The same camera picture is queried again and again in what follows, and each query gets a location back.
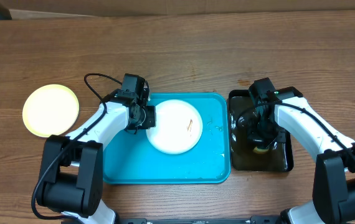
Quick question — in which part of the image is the green yellow sponge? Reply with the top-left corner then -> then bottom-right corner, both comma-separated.
253,147 -> 269,154

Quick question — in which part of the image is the white plate with ketchup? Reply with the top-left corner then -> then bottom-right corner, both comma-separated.
146,100 -> 203,155

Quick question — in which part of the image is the yellow plate with ketchup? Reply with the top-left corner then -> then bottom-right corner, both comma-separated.
22,84 -> 80,138

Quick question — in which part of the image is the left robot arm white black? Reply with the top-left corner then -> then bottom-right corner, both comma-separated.
31,101 -> 156,223

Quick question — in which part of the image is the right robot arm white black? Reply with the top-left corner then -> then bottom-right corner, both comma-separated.
235,87 -> 355,223

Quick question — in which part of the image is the black water tray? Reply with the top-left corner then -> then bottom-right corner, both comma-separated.
227,90 -> 294,172

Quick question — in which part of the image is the teal plastic tray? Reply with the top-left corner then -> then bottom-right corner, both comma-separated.
103,92 -> 231,184

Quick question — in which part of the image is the cardboard panel at back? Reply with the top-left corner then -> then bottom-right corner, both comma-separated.
1,0 -> 355,16

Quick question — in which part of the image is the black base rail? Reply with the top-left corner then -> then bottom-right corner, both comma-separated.
115,215 -> 287,224

